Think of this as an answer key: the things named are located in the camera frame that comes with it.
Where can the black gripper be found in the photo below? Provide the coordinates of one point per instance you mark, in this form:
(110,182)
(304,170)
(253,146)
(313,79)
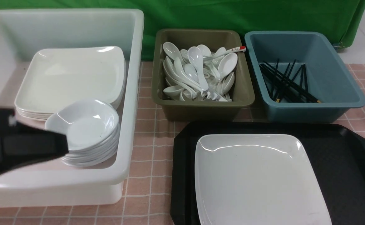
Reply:
(22,145)

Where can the white bowl tray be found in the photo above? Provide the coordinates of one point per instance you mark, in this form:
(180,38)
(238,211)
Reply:
(85,123)

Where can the large white square plate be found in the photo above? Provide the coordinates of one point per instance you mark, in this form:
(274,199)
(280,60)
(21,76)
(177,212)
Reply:
(256,179)

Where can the white ceramic spoon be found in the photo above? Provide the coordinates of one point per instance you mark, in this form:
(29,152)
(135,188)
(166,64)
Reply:
(196,59)

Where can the stacked white bowls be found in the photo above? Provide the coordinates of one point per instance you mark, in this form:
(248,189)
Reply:
(96,155)

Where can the stacked white square plates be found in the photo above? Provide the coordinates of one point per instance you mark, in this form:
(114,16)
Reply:
(59,77)

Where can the large white plastic tub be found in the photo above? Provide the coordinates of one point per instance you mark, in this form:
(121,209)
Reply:
(23,32)

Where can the pink checkered tablecloth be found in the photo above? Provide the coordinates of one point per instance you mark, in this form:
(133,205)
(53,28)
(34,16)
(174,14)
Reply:
(145,199)

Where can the pile of white spoons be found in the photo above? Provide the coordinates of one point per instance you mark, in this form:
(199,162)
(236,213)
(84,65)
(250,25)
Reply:
(181,77)

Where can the olive green plastic bin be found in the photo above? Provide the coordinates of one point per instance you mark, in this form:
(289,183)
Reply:
(242,92)

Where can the red-tipped white spoon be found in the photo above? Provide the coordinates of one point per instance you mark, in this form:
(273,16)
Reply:
(217,55)

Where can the pile of black chopsticks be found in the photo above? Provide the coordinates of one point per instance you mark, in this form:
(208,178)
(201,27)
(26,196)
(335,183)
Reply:
(287,85)

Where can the blue plastic bin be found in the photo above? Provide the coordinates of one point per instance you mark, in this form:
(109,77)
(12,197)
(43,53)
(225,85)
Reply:
(328,78)

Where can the black plastic serving tray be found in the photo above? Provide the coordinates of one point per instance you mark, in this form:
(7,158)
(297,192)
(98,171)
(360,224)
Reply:
(337,156)

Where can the green cloth backdrop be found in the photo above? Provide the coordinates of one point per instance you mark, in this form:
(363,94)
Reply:
(337,20)

